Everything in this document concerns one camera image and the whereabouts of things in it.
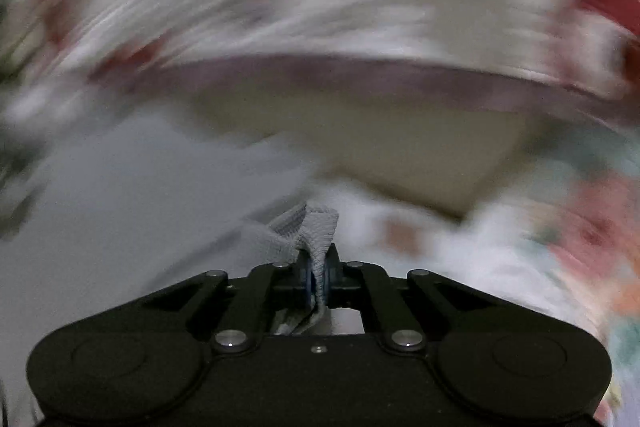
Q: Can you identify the checked rug with bear print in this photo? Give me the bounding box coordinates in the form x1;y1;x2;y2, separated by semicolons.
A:
220;184;601;338

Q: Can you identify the grey shirt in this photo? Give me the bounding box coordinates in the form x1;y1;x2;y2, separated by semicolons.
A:
0;107;342;413

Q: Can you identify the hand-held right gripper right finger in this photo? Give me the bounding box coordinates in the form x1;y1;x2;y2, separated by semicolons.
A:
316;244;497;354

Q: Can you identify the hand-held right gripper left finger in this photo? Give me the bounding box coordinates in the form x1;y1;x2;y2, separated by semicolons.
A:
140;254;316;354

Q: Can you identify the beige bed base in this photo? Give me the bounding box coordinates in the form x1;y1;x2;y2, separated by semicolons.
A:
185;87;541;223

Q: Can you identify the floral quilt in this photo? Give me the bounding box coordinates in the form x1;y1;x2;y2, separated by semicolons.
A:
520;127;640;423

